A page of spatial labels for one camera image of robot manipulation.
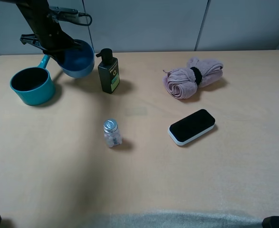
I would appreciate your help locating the black and white eraser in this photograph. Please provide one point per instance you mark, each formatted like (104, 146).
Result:
(191, 127)

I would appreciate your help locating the small glass pill jar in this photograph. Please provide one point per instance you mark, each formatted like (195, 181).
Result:
(112, 133)

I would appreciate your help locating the black hair tie band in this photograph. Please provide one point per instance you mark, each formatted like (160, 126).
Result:
(197, 74)

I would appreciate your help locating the teal saucepan with handle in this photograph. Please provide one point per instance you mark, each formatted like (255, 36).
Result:
(34, 85)

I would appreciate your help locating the black robot base right corner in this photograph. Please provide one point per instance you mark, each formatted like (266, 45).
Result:
(271, 222)

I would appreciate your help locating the blue plastic bowl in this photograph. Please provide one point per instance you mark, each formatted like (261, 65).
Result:
(78, 63)

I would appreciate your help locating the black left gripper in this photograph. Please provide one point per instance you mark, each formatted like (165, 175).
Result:
(50, 37)

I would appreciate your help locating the rolled pink towel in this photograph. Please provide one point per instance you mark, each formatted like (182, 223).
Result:
(180, 82)

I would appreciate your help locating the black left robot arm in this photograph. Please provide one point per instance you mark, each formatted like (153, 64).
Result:
(39, 11)

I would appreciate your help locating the black pump dispenser bottle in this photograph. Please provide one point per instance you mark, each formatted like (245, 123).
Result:
(108, 70)

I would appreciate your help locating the grey cloth at table edge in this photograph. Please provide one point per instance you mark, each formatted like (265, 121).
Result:
(173, 219)

